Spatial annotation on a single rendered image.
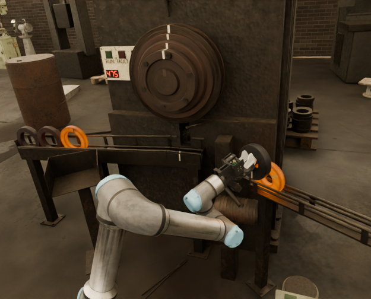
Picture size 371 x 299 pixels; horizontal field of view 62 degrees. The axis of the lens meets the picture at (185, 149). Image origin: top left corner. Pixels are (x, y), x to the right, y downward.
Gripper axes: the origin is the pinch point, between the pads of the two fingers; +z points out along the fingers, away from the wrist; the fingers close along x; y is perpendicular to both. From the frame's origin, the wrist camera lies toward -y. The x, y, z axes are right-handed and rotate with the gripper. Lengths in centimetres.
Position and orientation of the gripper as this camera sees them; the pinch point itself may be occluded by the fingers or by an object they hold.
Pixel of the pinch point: (254, 157)
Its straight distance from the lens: 131.8
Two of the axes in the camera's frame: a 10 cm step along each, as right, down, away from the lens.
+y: -2.7, -7.8, -5.7
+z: 7.7, -5.3, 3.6
